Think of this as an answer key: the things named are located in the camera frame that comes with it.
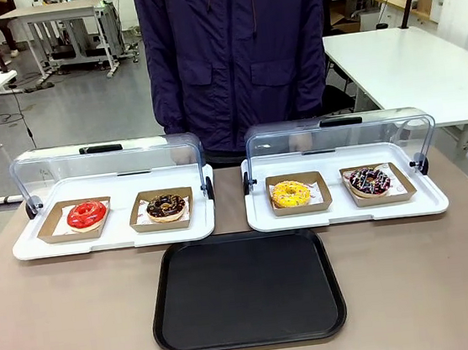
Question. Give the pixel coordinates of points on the brown cardboard donut tray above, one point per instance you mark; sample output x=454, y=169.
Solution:
x=409, y=195
x=136, y=229
x=44, y=239
x=326, y=206

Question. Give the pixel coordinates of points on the person in dark trousers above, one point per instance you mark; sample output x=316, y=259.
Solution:
x=3, y=28

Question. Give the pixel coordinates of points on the black plastic serving tray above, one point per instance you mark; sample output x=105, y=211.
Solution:
x=247, y=291

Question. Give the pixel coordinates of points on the person's left hand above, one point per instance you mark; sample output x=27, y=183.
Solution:
x=300, y=142

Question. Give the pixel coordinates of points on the yellow sprinkled donut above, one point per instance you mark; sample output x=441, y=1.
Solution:
x=281, y=197

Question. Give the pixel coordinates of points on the red glazed donut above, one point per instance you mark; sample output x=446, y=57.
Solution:
x=76, y=220

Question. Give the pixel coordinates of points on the chocolate glazed donut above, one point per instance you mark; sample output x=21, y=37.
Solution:
x=156, y=213

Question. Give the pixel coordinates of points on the large white table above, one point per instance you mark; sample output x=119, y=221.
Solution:
x=416, y=69

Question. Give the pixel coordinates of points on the white display case base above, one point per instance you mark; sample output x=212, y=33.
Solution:
x=329, y=160
x=116, y=184

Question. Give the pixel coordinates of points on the clear display case lid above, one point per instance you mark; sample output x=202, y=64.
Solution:
x=381, y=128
x=130, y=157

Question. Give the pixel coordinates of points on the person in navy jacket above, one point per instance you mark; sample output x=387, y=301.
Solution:
x=237, y=56

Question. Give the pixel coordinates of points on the flat cardboard box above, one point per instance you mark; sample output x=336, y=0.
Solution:
x=345, y=23

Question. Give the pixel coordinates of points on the white table foot bar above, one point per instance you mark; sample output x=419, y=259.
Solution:
x=6, y=199

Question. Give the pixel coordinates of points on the chocolate donut with coloured sprinkles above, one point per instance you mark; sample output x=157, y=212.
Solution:
x=358, y=188

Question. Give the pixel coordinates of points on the grey workshop desk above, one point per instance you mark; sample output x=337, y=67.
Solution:
x=54, y=8

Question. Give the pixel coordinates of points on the black office chair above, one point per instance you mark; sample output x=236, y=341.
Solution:
x=337, y=97

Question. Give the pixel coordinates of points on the black lid hinge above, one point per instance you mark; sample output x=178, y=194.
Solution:
x=422, y=164
x=31, y=210
x=246, y=184
x=209, y=188

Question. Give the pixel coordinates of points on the person's right hand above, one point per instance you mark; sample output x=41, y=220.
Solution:
x=184, y=156

